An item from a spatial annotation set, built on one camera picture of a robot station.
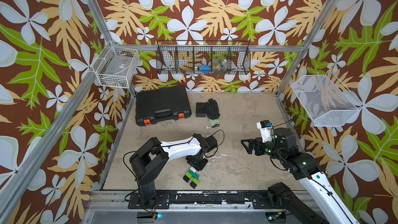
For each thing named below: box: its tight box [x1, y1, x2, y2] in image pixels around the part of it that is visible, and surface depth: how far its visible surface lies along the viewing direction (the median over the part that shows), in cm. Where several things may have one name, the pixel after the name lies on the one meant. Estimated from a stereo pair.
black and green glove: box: [205, 98, 221, 128], surface depth 109 cm
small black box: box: [195, 102, 207, 118], surface depth 107 cm
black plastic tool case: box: [135, 85, 192, 127], surface depth 103 cm
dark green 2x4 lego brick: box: [188, 169, 200, 180], surface depth 82 cm
